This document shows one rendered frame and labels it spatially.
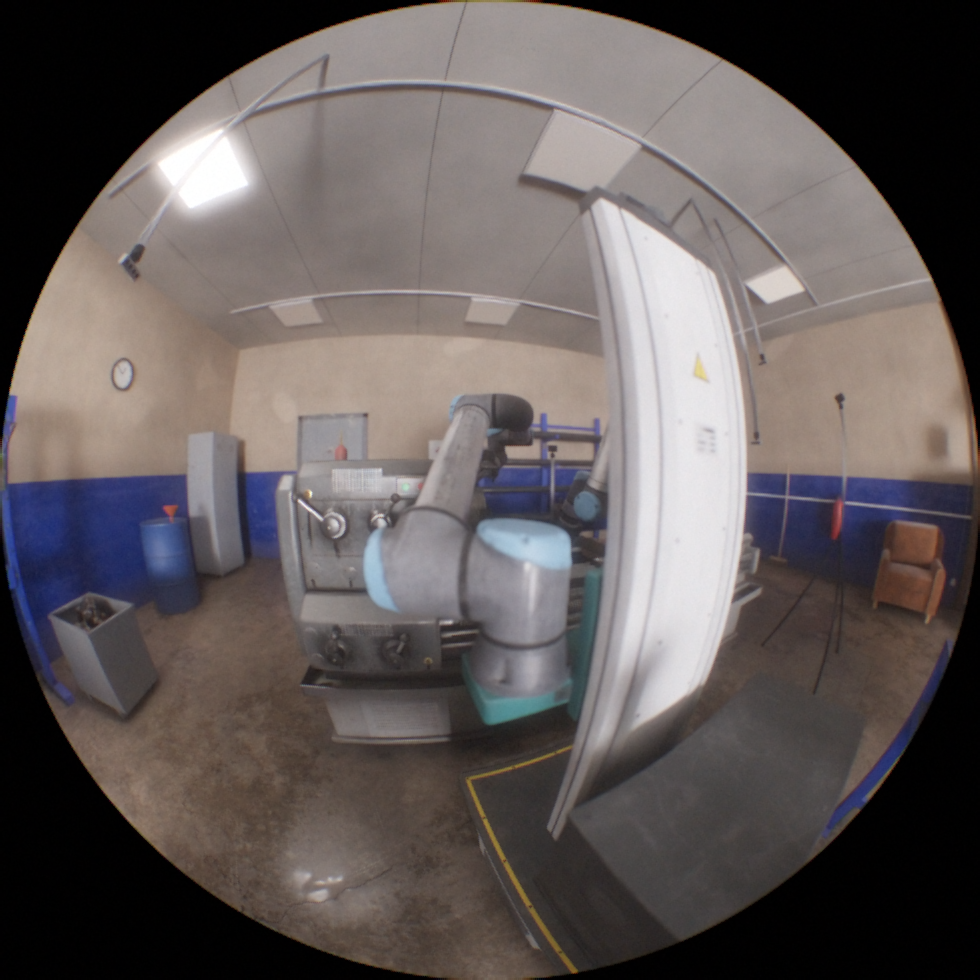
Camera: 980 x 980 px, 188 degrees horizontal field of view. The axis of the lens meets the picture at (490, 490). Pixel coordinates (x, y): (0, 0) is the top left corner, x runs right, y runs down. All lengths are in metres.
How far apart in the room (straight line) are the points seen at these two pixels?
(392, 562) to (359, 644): 0.72
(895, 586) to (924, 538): 0.67
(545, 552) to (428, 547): 0.18
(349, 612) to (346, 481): 0.47
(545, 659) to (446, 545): 0.24
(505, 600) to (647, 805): 0.40
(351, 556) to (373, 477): 0.31
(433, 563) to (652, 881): 0.56
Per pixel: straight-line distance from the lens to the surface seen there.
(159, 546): 3.41
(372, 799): 1.50
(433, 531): 0.49
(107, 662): 2.20
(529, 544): 0.41
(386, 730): 1.61
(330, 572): 1.20
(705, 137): 2.56
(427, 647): 1.14
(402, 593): 0.48
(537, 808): 1.08
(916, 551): 4.49
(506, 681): 0.51
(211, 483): 4.24
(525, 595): 0.43
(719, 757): 0.62
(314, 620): 1.16
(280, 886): 1.46
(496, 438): 1.50
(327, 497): 1.14
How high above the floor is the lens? 1.29
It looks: 4 degrees down
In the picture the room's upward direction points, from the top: straight up
